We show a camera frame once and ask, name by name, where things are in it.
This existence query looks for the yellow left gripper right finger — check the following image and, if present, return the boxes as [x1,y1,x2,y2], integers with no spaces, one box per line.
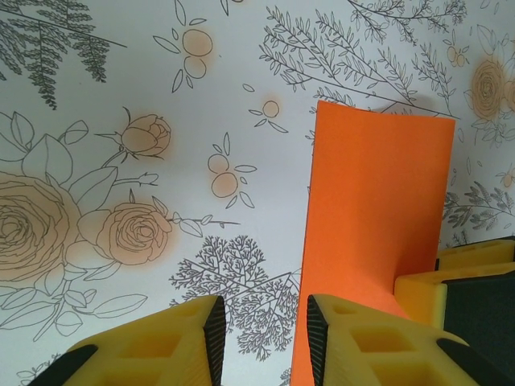
[306,293,490,386]

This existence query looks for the floral patterned table cover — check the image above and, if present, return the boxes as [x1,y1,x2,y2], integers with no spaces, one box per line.
[0,0,515,386]

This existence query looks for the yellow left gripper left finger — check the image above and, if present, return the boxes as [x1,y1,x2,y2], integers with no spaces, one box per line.
[23,295,226,386]

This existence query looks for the orange paper sheet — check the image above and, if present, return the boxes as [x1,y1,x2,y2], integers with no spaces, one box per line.
[289,100,456,386]

